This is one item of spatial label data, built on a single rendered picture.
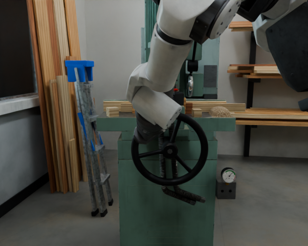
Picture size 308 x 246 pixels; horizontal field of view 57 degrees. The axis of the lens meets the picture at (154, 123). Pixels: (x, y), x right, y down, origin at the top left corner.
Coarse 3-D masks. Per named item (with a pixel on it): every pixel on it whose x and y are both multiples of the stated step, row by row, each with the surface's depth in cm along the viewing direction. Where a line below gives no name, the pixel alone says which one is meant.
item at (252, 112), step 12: (240, 24) 292; (252, 36) 326; (252, 48) 334; (252, 60) 336; (228, 72) 312; (240, 72) 310; (252, 72) 308; (264, 72) 290; (276, 72) 288; (252, 84) 342; (252, 96) 344; (252, 108) 336; (264, 108) 336; (276, 108) 336; (288, 108) 336; (240, 120) 312; (252, 120) 312; (264, 120) 312; (276, 120) 312; (288, 120) 310; (300, 120) 308
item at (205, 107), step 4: (124, 104) 137; (128, 104) 137; (196, 104) 137; (200, 104) 137; (204, 104) 137; (208, 104) 136; (212, 104) 136; (216, 104) 136; (220, 104) 136; (224, 104) 136; (228, 104) 136; (232, 104) 136; (236, 104) 136; (240, 104) 136; (244, 104) 136; (124, 108) 137; (128, 108) 137; (200, 108) 137; (204, 108) 137; (208, 108) 137; (228, 108) 137; (232, 108) 137; (236, 108) 137; (240, 108) 137; (244, 108) 137
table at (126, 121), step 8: (104, 112) 136; (120, 112) 136; (128, 112) 136; (96, 120) 123; (104, 120) 122; (112, 120) 122; (120, 120) 122; (128, 120) 122; (200, 120) 122; (208, 120) 122; (216, 120) 122; (224, 120) 122; (232, 120) 122; (104, 128) 123; (112, 128) 123; (120, 128) 123; (128, 128) 123; (184, 128) 115; (192, 128) 123; (208, 128) 123; (216, 128) 123; (224, 128) 123; (232, 128) 123; (176, 136) 114; (184, 136) 114
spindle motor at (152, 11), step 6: (150, 0) 125; (150, 6) 126; (156, 6) 123; (150, 12) 126; (156, 12) 123; (150, 18) 127; (150, 24) 127; (150, 30) 128; (150, 36) 128; (150, 42) 128
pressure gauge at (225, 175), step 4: (224, 168) 122; (228, 168) 121; (232, 168) 122; (224, 172) 120; (228, 172) 120; (224, 176) 121; (228, 176) 121; (232, 176) 121; (236, 176) 120; (224, 180) 121; (228, 180) 121; (232, 180) 121; (228, 184) 123
